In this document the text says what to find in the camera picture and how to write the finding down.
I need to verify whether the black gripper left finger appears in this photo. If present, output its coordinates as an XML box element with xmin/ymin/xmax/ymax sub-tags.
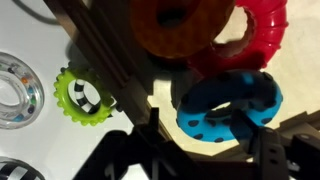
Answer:
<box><xmin>147</xmin><ymin>106</ymin><xmax>162</xmax><ymax>135</ymax></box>

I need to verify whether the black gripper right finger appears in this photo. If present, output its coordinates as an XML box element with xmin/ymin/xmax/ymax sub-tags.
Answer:
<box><xmin>229</xmin><ymin>109</ymin><xmax>290</xmax><ymax>180</ymax></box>

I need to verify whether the blue ring with dark dots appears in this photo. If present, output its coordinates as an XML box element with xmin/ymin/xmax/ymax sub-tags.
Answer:
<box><xmin>175</xmin><ymin>69</ymin><xmax>285</xmax><ymax>144</ymax></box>

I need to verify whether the small black white striped ring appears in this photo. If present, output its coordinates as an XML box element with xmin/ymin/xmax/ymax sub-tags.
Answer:
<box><xmin>67</xmin><ymin>78</ymin><xmax>102</xmax><ymax>115</ymax></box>

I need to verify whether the orange bumpy ring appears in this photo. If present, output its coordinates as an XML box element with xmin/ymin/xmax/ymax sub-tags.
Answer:
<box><xmin>129</xmin><ymin>0</ymin><xmax>236</xmax><ymax>60</ymax></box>

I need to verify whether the green knobbly ring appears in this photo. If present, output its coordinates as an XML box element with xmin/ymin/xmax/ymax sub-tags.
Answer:
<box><xmin>52</xmin><ymin>65</ymin><xmax>118</xmax><ymax>127</ymax></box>

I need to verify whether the red ribbed ring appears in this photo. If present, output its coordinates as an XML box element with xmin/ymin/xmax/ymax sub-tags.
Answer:
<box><xmin>187</xmin><ymin>0</ymin><xmax>290</xmax><ymax>78</ymax></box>

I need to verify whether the clear ring with beads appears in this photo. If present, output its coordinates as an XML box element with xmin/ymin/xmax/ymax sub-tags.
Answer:
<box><xmin>0</xmin><ymin>51</ymin><xmax>46</xmax><ymax>131</ymax></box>

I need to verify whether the large black white striped ring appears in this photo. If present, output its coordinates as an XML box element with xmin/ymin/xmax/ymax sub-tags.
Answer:
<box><xmin>0</xmin><ymin>156</ymin><xmax>46</xmax><ymax>180</ymax></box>

